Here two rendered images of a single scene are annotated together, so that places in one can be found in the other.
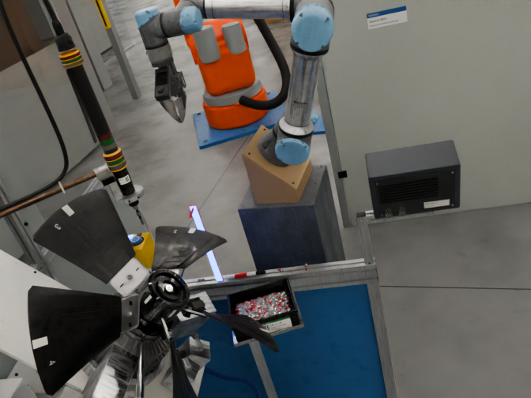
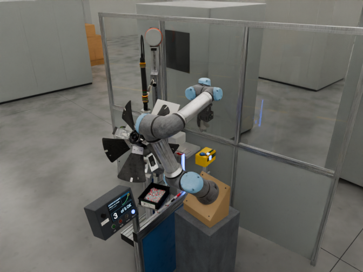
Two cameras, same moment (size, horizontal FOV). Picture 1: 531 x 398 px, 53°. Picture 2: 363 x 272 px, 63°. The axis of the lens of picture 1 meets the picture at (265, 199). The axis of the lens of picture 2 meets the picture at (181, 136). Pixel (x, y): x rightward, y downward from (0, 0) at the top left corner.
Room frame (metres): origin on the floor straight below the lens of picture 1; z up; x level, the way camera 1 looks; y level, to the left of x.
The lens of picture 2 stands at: (2.25, -1.51, 2.30)
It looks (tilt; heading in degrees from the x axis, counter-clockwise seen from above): 27 degrees down; 113
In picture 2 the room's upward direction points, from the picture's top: 1 degrees counter-clockwise
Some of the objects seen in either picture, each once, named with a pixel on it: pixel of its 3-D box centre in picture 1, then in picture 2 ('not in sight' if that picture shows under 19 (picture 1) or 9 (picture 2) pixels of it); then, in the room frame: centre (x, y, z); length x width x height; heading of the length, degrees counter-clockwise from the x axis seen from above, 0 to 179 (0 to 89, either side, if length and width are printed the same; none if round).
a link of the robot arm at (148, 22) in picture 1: (152, 28); (203, 87); (1.68, 0.19, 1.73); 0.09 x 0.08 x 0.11; 73
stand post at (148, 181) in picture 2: not in sight; (149, 201); (1.07, 0.45, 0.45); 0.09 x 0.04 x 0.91; 166
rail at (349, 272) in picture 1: (250, 283); (176, 201); (1.50, 0.14, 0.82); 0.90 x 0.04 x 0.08; 76
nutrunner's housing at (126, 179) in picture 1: (98, 121); (143, 85); (1.17, 0.32, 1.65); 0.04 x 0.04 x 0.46
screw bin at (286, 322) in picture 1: (263, 309); (154, 195); (1.32, 0.11, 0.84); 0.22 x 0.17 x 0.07; 90
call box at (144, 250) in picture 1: (129, 254); (205, 157); (1.59, 0.52, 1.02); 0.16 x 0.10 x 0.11; 76
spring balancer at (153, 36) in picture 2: not in sight; (153, 36); (0.91, 0.99, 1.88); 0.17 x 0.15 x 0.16; 166
